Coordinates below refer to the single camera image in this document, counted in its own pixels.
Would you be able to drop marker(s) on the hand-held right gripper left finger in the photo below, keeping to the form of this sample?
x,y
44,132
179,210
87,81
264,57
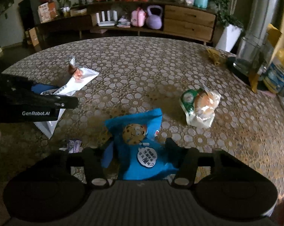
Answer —
x,y
108,155

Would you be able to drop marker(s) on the long white snack packet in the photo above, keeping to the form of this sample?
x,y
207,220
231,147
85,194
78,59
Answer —
x,y
78,82

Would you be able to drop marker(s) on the green potted plant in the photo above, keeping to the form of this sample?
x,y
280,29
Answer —
x,y
223,7

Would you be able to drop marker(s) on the white planter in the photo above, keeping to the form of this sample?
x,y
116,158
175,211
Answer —
x,y
229,37

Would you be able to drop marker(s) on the silver pipe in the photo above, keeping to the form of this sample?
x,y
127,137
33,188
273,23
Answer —
x,y
264,7

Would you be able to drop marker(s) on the yellow lid tub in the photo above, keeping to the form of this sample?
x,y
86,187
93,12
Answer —
x,y
279,73

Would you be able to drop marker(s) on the tall yellow packet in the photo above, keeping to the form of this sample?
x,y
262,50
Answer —
x,y
269,51

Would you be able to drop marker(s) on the blue cookie packet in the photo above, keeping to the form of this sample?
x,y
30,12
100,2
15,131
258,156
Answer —
x,y
142,155

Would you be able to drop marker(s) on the orange white carton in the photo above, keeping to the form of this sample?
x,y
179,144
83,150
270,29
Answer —
x,y
48,11

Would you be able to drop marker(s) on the stack of booklets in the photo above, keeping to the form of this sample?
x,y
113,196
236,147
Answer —
x,y
123,22

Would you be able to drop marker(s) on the cardboard box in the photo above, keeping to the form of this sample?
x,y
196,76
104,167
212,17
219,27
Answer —
x,y
33,36

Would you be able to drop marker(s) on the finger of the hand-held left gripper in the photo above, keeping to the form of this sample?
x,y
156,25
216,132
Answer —
x,y
42,89
62,102

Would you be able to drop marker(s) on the bread in green white bag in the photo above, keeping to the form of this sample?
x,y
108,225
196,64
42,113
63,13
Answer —
x,y
200,108

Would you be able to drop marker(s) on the wooden sideboard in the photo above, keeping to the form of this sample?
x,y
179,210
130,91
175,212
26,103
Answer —
x,y
189,22

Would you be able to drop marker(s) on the purple kettlebell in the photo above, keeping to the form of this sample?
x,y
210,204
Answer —
x,y
154,18

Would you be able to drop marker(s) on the white router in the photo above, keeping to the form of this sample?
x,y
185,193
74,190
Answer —
x,y
106,18

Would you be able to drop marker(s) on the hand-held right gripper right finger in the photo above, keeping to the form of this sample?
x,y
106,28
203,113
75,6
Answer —
x,y
183,161

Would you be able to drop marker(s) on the small purple candy packet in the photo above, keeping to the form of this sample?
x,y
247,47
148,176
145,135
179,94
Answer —
x,y
72,145

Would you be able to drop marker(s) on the crumpled yellow wrapper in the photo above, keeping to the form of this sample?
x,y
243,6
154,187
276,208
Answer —
x,y
214,56

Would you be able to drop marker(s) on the glass jar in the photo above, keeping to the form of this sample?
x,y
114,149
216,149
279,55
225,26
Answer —
x,y
250,58

